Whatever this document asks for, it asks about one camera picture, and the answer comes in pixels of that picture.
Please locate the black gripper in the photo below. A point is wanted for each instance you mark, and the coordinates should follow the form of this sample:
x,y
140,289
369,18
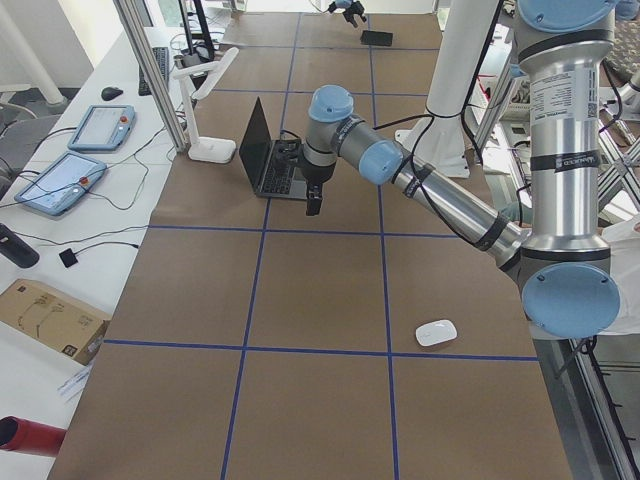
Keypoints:
x,y
353,15
317,174

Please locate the black mouse pad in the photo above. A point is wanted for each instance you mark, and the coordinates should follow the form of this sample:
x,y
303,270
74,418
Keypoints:
x,y
376,38

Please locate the grey laptop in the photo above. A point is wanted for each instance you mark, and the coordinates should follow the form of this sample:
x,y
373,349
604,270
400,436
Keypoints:
x,y
271,164

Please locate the white computer mouse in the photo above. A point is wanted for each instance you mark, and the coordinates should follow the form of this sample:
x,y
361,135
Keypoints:
x,y
435,332

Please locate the black mouse on desk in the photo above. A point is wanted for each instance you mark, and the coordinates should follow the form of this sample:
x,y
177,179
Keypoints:
x,y
110,93

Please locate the blue teach pendant far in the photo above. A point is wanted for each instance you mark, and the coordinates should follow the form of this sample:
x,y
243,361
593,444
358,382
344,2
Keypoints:
x,y
103,128

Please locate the blue teach pendant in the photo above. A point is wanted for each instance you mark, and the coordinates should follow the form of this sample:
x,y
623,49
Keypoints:
x,y
61,185
103,128

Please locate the blue teach pendant near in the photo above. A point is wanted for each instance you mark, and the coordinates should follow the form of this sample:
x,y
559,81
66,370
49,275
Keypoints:
x,y
61,185

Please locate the small black square device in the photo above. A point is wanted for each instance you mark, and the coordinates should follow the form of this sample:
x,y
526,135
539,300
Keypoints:
x,y
68,257

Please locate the cardboard box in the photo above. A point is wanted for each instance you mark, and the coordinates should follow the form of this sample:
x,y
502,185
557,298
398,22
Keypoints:
x,y
55,319

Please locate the red cylinder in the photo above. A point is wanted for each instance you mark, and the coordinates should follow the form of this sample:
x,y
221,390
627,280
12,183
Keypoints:
x,y
30,437

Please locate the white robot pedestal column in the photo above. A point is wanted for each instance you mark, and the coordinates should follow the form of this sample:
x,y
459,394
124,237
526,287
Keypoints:
x,y
470,23

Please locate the aluminium frame post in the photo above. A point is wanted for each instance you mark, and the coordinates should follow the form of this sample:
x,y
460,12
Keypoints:
x,y
133,27

